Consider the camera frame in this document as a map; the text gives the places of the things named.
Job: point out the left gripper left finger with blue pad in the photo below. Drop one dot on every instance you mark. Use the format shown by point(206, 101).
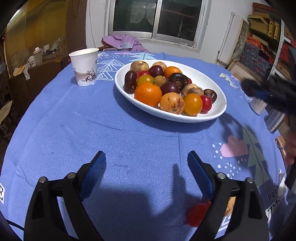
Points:
point(44, 220)

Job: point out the large dark red plum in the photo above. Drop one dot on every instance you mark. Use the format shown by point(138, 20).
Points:
point(169, 87)

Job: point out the yellow orange tomato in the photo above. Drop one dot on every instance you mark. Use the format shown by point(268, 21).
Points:
point(144, 78)

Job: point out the large orange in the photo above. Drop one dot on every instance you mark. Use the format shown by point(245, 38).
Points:
point(148, 94)

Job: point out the window with aluminium frame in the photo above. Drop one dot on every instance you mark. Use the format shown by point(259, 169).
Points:
point(180, 22)

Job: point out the glossy orange persimmon tomato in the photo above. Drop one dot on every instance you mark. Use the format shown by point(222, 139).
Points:
point(193, 104)

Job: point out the small orange mandarin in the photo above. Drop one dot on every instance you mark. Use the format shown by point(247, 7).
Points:
point(171, 70)

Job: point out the white paper cup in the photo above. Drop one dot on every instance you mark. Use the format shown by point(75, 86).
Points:
point(84, 63)

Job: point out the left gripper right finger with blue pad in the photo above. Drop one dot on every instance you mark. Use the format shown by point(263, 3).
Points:
point(248, 219)

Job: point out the red cherry tomato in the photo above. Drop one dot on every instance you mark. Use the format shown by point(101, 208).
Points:
point(207, 103)

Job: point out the wooden cabinet with glass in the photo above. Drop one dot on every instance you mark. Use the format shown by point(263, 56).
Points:
point(41, 23)

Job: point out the shelf with stacked boxes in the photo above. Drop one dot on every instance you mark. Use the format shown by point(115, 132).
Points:
point(262, 47)

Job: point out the dark purple mangosteen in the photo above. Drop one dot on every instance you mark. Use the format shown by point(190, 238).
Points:
point(130, 82)
point(179, 79)
point(211, 94)

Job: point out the wooden chair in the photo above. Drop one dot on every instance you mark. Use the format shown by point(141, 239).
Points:
point(106, 48)

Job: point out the purple cloth on chair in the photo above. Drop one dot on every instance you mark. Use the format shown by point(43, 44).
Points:
point(124, 42)

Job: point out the speckled orange striped fruit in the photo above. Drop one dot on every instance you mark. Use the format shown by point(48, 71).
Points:
point(172, 103)

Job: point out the small tan fruit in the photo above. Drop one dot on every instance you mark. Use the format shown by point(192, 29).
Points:
point(160, 80)

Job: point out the tan pear fruit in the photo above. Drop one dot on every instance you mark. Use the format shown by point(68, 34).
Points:
point(192, 88)

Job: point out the large tan round fruit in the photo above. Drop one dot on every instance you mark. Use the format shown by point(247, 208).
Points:
point(138, 66)

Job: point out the speckled tan fruit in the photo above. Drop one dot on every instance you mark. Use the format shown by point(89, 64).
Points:
point(230, 206)

